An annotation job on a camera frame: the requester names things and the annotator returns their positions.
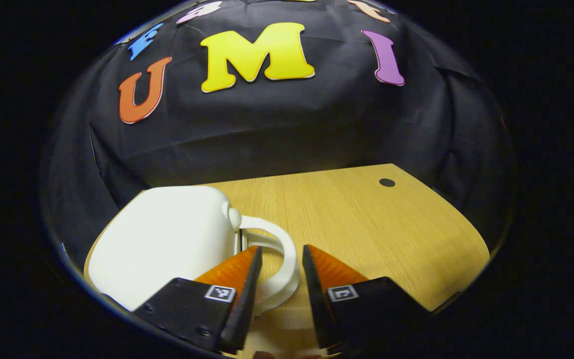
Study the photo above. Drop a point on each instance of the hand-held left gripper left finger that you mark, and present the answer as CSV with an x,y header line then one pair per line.
x,y
247,299

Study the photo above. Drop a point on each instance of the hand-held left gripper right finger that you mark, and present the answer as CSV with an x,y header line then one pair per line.
x,y
314,299

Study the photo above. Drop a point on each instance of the white suitcase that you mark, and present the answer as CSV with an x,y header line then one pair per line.
x,y
167,239

